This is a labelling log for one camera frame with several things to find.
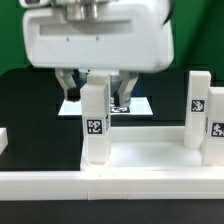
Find white desk top tray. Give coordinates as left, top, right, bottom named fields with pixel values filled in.
left=80, top=126, right=202, bottom=170

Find white front fence bar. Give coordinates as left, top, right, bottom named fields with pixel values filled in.
left=0, top=170, right=224, bottom=201

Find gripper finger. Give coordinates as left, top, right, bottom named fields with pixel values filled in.
left=55, top=68, right=80, bottom=101
left=114, top=71, right=138, bottom=108

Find white left fence block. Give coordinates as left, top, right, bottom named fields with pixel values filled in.
left=0, top=128, right=8, bottom=155

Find fiducial marker sheet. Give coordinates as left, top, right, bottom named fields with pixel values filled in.
left=58, top=97, right=153, bottom=116

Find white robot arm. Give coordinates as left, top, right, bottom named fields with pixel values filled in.
left=19, top=0, right=174, bottom=106

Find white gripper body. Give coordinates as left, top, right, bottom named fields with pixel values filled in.
left=22, top=0, right=174, bottom=72

